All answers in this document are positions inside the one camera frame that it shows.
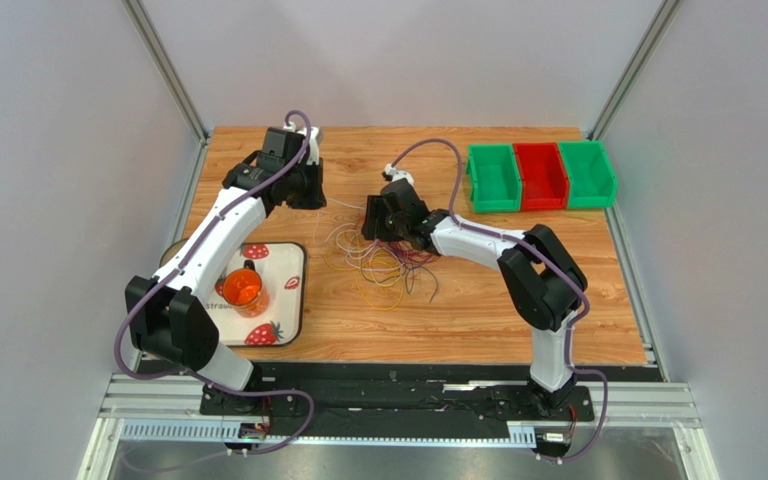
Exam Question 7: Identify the aluminium frame post right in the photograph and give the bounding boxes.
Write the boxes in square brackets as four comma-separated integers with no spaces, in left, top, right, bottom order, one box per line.
[587,0,684,140]

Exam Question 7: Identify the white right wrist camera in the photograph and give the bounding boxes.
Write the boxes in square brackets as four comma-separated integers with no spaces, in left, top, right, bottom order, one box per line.
[382,164,414,186]

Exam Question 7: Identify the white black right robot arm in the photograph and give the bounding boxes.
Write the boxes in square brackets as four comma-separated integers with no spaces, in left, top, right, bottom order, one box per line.
[362,179,590,415]

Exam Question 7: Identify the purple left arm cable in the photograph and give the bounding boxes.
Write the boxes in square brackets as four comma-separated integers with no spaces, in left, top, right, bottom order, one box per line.
[112,109,315,457]

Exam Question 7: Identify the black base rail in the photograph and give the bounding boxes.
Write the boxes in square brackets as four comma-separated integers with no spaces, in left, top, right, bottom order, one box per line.
[137,359,665,441]

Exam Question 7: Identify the yellow cable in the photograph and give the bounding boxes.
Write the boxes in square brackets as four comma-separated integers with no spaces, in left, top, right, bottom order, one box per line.
[323,249,409,313]

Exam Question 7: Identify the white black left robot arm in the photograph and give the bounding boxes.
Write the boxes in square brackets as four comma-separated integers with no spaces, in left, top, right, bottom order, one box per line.
[122,123,326,391]

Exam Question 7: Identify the aluminium frame post left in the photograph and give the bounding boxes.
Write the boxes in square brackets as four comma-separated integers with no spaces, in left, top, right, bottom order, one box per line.
[122,0,210,144]

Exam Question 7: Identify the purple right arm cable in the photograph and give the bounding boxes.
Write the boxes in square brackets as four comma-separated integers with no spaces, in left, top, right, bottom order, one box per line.
[390,137,610,464]

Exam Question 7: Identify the red storage bin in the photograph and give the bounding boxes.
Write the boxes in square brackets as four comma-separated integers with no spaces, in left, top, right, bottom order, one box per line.
[512,143,570,211]

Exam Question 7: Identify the dark blue cable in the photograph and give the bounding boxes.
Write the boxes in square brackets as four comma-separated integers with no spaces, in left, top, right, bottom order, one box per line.
[390,246,440,305]

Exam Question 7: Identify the white strawberry print tray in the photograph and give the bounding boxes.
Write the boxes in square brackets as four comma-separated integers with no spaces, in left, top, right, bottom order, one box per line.
[201,242,308,348]

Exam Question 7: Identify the green storage bin left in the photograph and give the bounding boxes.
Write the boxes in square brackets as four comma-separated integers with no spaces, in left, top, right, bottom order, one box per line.
[466,144,522,214]

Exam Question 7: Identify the green storage bin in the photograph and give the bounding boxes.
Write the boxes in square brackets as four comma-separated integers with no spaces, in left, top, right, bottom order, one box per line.
[466,144,522,214]
[557,141,618,209]

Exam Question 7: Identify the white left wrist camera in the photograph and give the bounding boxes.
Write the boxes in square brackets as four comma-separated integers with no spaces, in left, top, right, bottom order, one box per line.
[282,121,323,166]

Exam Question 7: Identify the orange transparent cup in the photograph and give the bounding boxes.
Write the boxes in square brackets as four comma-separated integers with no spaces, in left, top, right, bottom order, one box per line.
[221,259,270,318]

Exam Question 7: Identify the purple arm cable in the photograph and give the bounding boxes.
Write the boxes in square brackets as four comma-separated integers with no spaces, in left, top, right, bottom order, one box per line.
[112,109,315,457]
[390,137,610,464]

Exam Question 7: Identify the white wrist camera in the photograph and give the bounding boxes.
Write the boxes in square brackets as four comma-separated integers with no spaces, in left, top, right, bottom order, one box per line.
[282,121,323,166]
[382,164,414,186]

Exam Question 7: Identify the green storage bin right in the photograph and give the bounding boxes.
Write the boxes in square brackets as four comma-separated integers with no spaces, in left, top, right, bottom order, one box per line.
[557,141,618,209]

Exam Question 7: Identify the white cable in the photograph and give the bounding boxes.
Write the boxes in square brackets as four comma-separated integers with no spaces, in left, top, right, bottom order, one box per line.
[311,196,375,268]

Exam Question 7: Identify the clear glass bowl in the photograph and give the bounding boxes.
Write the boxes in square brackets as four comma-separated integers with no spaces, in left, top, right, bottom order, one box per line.
[158,238,188,267]

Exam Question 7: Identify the aluminium frame post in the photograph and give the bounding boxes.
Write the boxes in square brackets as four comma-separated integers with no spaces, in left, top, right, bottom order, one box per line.
[587,0,684,140]
[122,0,210,144]

